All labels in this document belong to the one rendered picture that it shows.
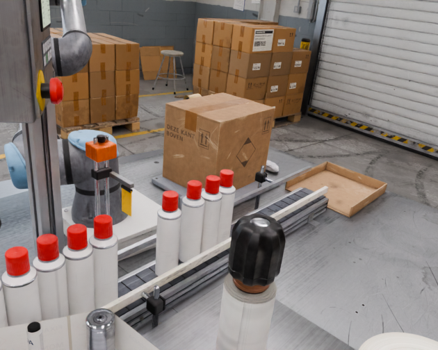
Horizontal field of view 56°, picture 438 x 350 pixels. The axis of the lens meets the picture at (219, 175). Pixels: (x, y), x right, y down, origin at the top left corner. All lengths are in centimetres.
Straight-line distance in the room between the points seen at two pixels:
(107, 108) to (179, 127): 297
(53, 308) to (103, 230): 15
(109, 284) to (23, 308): 17
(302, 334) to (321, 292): 22
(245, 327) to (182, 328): 21
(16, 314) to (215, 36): 417
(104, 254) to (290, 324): 40
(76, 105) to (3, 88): 352
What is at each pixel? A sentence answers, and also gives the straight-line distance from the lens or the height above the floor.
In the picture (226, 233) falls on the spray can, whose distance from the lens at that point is 106.
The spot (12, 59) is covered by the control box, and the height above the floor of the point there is 137.
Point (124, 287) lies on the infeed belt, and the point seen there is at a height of 88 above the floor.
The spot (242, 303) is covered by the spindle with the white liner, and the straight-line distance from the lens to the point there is 65.
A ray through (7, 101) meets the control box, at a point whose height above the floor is 132.
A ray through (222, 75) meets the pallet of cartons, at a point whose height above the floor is 61.
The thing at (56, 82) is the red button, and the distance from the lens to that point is 65.
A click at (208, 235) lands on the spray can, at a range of 100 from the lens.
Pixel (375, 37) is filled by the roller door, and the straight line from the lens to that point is 527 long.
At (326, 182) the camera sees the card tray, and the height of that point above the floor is 83.
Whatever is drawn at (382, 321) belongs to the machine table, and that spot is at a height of 83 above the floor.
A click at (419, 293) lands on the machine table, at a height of 83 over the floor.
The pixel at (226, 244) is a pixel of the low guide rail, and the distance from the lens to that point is 104.
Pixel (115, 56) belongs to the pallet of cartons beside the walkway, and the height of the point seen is 78.
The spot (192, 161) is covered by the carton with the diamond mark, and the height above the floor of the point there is 96.
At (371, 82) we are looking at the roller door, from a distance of 529.
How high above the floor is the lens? 149
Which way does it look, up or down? 24 degrees down
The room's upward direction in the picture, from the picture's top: 6 degrees clockwise
